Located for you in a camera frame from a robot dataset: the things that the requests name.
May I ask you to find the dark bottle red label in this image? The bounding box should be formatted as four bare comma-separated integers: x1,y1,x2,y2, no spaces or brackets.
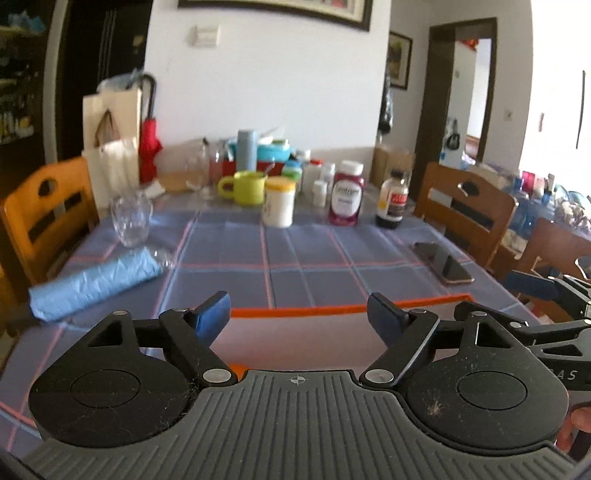
376,170,410,230

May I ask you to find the pale plastic bag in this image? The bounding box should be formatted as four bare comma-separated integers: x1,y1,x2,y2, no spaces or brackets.
97,69,148,93

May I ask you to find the white jar yellow lid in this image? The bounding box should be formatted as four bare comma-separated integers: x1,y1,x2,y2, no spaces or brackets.
263,178,296,228

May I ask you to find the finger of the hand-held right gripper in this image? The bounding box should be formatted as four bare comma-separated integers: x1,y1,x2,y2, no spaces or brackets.
505,270,591,308
505,318,591,361

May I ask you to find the red umbrella black hook handle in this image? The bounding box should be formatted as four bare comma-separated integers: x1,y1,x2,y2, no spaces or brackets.
140,74,163,183

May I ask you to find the wooden shelf cabinet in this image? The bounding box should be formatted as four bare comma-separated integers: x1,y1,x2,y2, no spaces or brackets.
0,0,51,148

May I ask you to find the small white paper bag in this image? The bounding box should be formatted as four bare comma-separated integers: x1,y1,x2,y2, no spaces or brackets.
82,137,140,208

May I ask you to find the green mug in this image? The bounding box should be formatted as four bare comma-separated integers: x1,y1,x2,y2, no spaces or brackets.
218,171,269,206

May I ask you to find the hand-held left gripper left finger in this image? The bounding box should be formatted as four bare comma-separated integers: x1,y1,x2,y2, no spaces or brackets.
74,291,238,387

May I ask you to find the blue plaid tablecloth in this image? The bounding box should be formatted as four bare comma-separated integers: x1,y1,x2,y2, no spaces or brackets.
0,185,543,462

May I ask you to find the brown cardboard box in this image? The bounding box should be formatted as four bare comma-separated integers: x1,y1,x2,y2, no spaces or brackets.
370,144,416,185

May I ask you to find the red container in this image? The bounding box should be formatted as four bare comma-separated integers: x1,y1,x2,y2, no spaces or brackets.
222,159,287,177

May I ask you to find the smartphone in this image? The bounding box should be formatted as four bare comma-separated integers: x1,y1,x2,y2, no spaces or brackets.
412,241,475,285

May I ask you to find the clear drinking glass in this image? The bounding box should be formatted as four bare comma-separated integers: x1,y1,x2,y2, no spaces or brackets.
111,194,153,247

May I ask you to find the blue tumbler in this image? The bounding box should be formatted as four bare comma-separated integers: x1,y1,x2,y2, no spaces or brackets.
237,129,257,172

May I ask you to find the black handbag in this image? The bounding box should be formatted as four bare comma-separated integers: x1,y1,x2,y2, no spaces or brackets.
443,119,462,153

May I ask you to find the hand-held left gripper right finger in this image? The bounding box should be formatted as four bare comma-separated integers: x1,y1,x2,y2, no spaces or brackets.
359,291,525,388

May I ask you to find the person's right hand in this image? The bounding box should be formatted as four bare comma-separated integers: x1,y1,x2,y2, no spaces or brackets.
556,406,591,462

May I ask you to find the dark wooden door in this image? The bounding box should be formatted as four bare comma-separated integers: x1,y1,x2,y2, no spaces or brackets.
58,0,153,162

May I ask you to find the small framed picture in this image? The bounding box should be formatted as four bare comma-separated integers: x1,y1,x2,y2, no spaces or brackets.
387,30,413,90

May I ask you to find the wooden chair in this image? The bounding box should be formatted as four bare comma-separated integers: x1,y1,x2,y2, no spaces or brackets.
512,217,591,296
413,161,518,273
0,157,100,287

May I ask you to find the teal bowl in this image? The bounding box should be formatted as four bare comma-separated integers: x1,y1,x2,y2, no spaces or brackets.
256,141,293,162

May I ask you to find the orange cardboard box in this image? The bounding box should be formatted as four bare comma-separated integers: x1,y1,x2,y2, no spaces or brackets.
210,302,469,374

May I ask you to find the maroon vitamin bottle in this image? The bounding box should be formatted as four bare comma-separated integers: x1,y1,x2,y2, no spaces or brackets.
329,160,365,227

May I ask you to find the large framed picture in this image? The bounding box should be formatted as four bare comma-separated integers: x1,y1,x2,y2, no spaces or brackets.
178,0,374,32

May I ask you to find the white wall switch panel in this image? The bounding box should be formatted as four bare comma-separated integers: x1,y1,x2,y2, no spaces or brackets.
191,25,219,47

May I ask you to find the glass jar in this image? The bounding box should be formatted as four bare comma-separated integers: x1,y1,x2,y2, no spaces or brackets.
186,138,218,199

